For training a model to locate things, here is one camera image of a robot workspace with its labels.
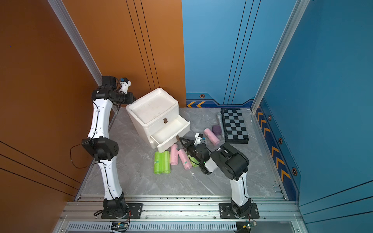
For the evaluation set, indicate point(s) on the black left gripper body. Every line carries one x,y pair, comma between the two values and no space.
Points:
126,99

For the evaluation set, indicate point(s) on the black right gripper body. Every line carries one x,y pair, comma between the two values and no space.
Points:
193,150

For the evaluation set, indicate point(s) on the pink trash bag roll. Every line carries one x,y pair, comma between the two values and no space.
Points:
211,136
184,159
174,154

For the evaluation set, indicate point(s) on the white drawer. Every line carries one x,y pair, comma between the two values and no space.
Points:
170,134

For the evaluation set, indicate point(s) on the white three-drawer storage box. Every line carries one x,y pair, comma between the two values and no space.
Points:
151,112

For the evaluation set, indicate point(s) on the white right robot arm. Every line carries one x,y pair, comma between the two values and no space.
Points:
232,163

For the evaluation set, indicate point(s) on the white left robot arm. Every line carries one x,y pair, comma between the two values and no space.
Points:
105,151

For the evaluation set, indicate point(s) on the green trash bag roll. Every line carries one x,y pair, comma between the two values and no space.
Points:
158,159
166,165
194,161

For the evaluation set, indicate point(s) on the purple cube block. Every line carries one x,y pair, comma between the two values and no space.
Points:
216,129

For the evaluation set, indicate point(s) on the black white checkerboard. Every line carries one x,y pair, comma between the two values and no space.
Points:
234,127

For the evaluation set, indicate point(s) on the grey microphone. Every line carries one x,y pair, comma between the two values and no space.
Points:
219,117

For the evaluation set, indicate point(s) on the right green circuit board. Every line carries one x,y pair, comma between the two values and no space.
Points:
247,227

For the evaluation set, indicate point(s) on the green circuit board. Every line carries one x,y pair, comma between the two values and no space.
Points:
119,227
247,227

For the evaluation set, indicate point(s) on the left green circuit board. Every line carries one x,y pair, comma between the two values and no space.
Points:
119,227

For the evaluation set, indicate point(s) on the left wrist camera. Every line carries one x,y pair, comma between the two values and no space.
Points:
115,84

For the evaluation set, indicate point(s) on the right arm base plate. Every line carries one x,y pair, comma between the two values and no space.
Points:
228,210

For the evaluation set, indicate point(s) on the aluminium front rail frame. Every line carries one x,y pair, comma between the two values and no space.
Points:
180,214

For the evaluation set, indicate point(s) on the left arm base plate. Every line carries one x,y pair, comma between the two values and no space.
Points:
132,211

